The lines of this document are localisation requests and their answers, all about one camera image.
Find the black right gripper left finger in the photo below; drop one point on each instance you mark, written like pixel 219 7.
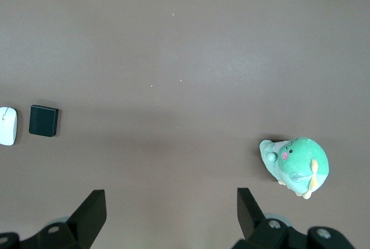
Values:
pixel 86 220

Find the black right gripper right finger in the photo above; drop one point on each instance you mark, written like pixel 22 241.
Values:
pixel 248 214

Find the small black phone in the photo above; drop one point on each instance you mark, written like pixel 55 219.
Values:
pixel 42 122

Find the white computer mouse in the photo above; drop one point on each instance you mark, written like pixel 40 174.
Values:
pixel 7 126

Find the green dinosaur plush toy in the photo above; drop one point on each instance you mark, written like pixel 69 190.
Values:
pixel 300 162

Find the brown table cover mat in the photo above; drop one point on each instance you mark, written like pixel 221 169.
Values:
pixel 185 44

